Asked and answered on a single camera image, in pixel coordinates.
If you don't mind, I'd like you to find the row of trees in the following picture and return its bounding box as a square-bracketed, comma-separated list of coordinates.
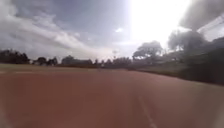
[0, 29, 209, 69]

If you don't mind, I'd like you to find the red running track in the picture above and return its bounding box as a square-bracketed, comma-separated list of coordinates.
[0, 69, 224, 128]

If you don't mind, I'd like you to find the dark embankment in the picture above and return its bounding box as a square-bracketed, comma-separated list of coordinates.
[136, 37, 224, 86]

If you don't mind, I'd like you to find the tall mesh fence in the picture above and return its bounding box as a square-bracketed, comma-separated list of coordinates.
[196, 14, 224, 44]

